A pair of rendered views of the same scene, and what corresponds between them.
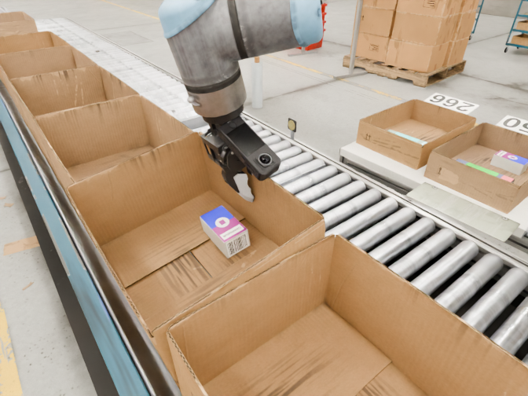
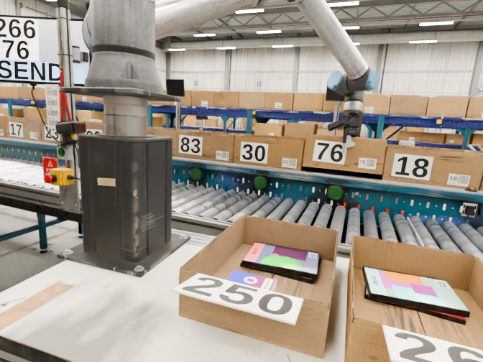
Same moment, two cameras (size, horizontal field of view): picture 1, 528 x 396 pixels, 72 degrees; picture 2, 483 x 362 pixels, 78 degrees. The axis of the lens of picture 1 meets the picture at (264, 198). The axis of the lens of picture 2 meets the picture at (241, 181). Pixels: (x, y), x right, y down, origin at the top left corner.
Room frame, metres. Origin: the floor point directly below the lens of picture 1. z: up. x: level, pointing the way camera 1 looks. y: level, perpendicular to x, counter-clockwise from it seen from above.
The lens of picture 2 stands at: (1.61, -1.21, 1.13)
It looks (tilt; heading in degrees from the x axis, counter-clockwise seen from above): 11 degrees down; 148
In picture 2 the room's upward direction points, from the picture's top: 3 degrees clockwise
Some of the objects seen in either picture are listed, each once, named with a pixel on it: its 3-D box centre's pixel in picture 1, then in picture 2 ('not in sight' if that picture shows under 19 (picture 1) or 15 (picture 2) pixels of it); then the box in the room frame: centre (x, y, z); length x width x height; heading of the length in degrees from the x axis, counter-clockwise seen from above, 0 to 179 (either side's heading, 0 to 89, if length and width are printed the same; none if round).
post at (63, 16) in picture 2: not in sight; (67, 116); (0.03, -1.16, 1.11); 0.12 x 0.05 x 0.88; 37
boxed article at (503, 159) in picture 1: (509, 163); (251, 289); (1.13, -0.87, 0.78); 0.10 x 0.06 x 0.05; 39
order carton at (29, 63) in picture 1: (51, 82); not in sight; (1.45, 0.84, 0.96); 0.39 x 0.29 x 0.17; 37
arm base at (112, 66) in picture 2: not in sight; (125, 72); (0.75, -1.05, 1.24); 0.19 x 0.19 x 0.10
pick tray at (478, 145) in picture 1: (493, 162); (272, 265); (1.10, -0.79, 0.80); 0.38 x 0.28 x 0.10; 129
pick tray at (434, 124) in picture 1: (415, 130); (423, 302); (1.35, -0.61, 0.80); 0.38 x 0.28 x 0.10; 128
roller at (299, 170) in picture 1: (270, 185); (425, 239); (1.06, -0.02, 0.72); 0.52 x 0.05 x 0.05; 127
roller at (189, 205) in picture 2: not in sight; (200, 202); (0.29, -0.62, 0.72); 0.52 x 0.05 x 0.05; 127
